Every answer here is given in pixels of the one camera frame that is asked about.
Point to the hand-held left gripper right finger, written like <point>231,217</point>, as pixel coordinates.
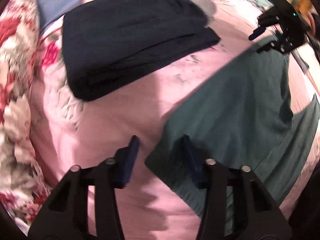
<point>192,161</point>

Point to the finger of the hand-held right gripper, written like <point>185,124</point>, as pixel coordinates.
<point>260,31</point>
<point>268,43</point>

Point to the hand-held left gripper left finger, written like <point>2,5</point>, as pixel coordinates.
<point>130,160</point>

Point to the dark green pants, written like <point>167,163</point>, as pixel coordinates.
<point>237,100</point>

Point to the navy folded pants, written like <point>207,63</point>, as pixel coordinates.
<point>125,42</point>

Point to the pink floral bedsheet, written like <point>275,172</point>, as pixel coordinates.
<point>120,120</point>

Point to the red floral quilt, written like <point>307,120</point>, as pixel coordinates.
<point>15,80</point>

